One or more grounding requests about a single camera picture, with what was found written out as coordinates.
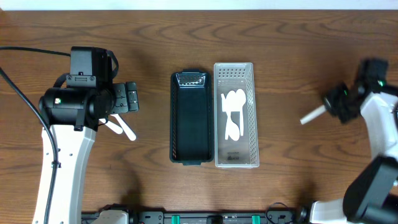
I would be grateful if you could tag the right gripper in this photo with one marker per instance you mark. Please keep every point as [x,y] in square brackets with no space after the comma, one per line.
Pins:
[333,102]

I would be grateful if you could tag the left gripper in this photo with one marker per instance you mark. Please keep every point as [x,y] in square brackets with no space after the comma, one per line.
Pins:
[125,98]

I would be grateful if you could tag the white plastic spoon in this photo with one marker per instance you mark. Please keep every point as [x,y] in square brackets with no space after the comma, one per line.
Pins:
[313,114]
[126,128]
[230,103]
[231,129]
[241,98]

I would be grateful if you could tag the white plastic fork diagonal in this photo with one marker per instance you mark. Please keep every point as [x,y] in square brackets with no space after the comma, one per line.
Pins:
[112,126]

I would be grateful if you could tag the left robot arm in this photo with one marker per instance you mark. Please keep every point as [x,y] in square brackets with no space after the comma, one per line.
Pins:
[79,102]

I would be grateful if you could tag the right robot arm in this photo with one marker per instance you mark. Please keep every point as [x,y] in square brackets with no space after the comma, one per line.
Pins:
[368,199]

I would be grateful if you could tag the black plastic basket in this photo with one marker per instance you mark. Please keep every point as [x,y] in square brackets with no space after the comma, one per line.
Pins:
[191,118]

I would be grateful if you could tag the clear plastic basket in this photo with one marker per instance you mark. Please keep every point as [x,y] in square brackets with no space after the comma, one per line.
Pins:
[243,153]

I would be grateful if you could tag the black mounting rail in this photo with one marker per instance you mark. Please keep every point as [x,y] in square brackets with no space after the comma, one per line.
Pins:
[276,213]

